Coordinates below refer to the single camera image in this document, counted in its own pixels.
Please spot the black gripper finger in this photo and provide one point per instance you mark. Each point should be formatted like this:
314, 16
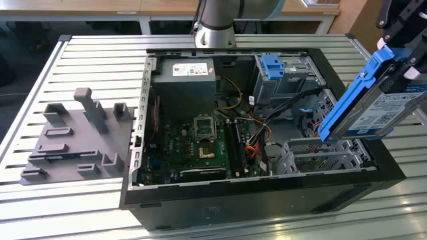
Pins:
397, 37
418, 50

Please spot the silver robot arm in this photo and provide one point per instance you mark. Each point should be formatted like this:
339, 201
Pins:
217, 22

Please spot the metal disk bay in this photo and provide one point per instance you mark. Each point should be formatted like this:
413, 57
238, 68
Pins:
289, 160

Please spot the RAM slot white clips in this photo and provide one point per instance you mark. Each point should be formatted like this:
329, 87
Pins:
242, 145
234, 145

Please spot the wooden cabinet panel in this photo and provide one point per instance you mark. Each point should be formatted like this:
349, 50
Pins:
354, 25

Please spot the metal drive cage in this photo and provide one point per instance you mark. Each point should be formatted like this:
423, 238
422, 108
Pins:
294, 85

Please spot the grey power supply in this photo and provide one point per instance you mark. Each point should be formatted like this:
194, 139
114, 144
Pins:
183, 92

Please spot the CPU socket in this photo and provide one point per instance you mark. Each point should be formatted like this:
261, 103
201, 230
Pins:
207, 152

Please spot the green motherboard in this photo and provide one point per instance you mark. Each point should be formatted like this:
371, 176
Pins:
187, 150

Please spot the black graphics card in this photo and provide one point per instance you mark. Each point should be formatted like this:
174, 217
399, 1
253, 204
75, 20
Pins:
203, 175

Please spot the black PC case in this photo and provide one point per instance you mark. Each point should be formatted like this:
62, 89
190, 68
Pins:
234, 207

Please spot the wooden desk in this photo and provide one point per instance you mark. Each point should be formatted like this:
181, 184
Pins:
100, 6

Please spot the grey parts rack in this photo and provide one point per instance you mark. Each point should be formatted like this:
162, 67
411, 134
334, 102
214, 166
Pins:
74, 145

